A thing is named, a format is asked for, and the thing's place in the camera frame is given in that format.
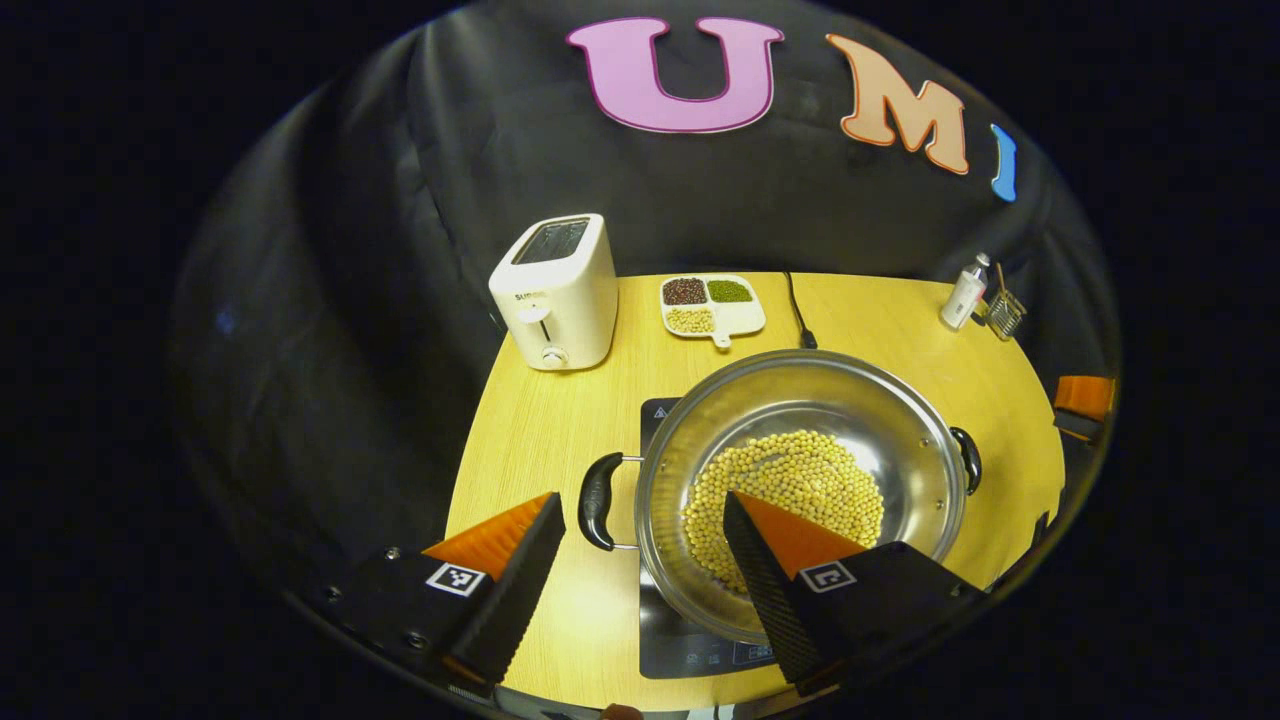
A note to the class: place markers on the white toaster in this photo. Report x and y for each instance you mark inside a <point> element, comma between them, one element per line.
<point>560,300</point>

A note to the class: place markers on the clear glass holder with stick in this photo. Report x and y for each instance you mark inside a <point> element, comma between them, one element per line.
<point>1005,315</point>

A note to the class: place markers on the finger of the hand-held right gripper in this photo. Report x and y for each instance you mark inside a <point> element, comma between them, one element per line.
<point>1085,397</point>

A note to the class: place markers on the pile of yellow soybeans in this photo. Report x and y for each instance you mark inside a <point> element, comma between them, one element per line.
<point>780,470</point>

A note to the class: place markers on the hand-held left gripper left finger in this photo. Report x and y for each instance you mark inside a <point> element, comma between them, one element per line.
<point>520,600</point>

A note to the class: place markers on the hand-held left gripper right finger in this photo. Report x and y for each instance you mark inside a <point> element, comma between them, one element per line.
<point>770,600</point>

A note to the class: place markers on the black induction cooktop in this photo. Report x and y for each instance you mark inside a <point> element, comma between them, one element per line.
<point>690,650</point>

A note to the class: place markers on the white divided dish of beans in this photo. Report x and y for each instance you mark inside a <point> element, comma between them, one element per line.
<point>715,310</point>

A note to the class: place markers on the stainless steel pot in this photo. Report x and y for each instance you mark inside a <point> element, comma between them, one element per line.
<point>800,400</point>

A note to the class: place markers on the white bottle with red label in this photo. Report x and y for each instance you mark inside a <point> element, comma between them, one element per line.
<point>963,295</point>

